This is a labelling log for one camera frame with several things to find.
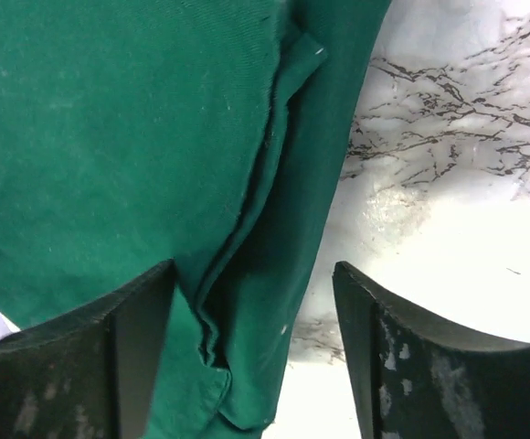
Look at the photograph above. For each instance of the dark green surgical drape cloth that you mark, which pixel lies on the dark green surgical drape cloth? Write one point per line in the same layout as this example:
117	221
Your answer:
210	133

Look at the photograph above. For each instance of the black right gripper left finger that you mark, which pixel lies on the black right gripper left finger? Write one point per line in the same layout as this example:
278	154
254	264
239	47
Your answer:
89	373

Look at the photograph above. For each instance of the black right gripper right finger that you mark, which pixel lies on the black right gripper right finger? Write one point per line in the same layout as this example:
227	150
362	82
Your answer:
417	375

